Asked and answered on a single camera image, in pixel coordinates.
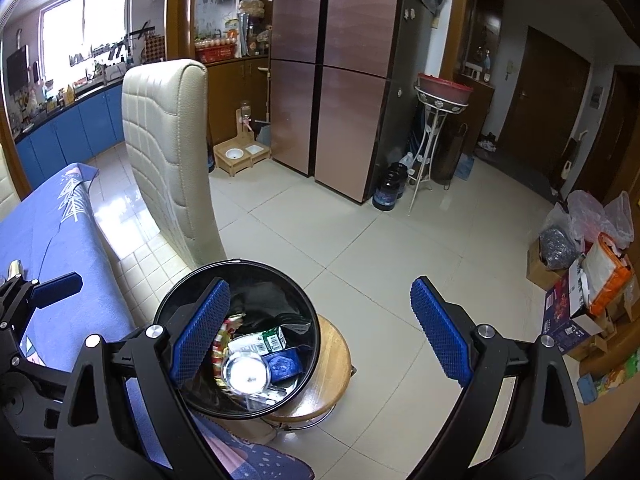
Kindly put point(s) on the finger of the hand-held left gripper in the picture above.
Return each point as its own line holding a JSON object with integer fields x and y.
{"x": 57, "y": 287}

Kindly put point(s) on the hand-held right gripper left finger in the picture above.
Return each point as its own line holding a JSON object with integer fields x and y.
{"x": 200, "y": 330}

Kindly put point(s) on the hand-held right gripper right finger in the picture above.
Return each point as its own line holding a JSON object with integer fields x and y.
{"x": 440, "y": 330}

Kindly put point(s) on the red and gold snack bag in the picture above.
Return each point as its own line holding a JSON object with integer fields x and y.
{"x": 222, "y": 340}

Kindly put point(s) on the green and white carton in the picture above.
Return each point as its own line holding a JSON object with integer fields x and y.
{"x": 265, "y": 342}

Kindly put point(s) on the black round trash bin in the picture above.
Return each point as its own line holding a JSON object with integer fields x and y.
{"x": 280, "y": 300}

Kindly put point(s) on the round wooden stool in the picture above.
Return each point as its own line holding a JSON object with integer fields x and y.
{"x": 330, "y": 360}

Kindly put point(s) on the brown cardboard box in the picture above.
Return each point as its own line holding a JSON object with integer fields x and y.
{"x": 540, "y": 272}

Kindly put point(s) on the purple cardboard box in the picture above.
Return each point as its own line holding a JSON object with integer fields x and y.
{"x": 565, "y": 310}

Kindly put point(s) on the black filled bag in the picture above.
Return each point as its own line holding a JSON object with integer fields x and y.
{"x": 557, "y": 250}

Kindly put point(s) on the pink and blue printed cloth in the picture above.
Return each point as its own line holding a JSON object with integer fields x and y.
{"x": 260, "y": 460}

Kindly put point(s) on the dark plastic jars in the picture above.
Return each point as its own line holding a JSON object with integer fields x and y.
{"x": 390, "y": 190}

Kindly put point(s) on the blue kitchen cabinets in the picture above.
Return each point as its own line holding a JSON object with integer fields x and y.
{"x": 75, "y": 130}

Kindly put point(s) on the light blue bag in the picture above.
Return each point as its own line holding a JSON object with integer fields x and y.
{"x": 464, "y": 167}

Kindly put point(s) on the large cream quilted chair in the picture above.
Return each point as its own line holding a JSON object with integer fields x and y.
{"x": 165, "y": 160}

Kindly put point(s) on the clear water bottle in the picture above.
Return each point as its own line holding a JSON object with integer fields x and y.
{"x": 407, "y": 162}

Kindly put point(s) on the wooden pet feeder stand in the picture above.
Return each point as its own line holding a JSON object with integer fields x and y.
{"x": 240, "y": 162}

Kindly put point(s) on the orange and white bag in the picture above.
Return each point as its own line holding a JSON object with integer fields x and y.
{"x": 605, "y": 270}

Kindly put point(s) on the colourful flat box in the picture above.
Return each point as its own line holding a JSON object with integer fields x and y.
{"x": 615, "y": 377}

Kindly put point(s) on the white metal plant stand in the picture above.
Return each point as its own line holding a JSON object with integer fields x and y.
{"x": 430, "y": 135}

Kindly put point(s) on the clear plastic bags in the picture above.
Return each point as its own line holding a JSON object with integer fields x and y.
{"x": 600, "y": 215}

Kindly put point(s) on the grey dustpan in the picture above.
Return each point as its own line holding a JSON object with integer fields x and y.
{"x": 263, "y": 135}

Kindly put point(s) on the pet water bottle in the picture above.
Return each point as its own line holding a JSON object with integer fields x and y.
{"x": 244, "y": 117}

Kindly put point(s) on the red basin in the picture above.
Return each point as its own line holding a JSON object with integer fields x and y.
{"x": 445, "y": 90}

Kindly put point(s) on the wooden shelf cabinet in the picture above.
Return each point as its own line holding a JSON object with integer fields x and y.
{"x": 230, "y": 85}

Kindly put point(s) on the brown wooden door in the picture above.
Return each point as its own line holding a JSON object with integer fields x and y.
{"x": 545, "y": 105}

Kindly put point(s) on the kitchen window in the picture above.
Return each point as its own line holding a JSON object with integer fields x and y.
{"x": 85, "y": 30}

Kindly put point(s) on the copper double door fridge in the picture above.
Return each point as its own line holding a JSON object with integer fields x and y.
{"x": 340, "y": 85}

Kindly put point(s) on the red egg basket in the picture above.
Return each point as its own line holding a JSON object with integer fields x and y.
{"x": 215, "y": 52}

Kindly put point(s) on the black wall screen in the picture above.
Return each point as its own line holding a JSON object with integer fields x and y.
{"x": 17, "y": 70}

